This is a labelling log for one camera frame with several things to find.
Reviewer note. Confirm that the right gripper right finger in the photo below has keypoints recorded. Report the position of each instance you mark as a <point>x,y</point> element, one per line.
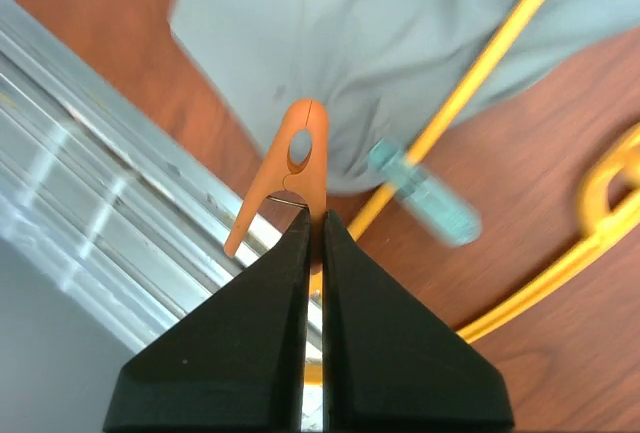
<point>389,363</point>

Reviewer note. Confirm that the orange clothespin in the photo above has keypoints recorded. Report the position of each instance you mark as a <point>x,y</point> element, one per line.
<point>280,172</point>

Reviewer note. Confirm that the aluminium rail frame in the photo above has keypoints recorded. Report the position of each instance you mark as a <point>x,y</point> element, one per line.
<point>111,234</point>

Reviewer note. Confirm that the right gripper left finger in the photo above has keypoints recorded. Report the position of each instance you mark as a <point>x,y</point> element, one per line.
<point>236,362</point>

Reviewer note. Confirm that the grey underwear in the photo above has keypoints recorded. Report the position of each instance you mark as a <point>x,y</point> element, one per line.
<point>382,68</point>

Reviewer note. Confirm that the light blue clothespin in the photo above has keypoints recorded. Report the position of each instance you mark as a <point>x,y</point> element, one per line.
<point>443,213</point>

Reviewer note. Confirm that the yellow hanger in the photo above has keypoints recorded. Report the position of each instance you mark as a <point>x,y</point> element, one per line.
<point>532,38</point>

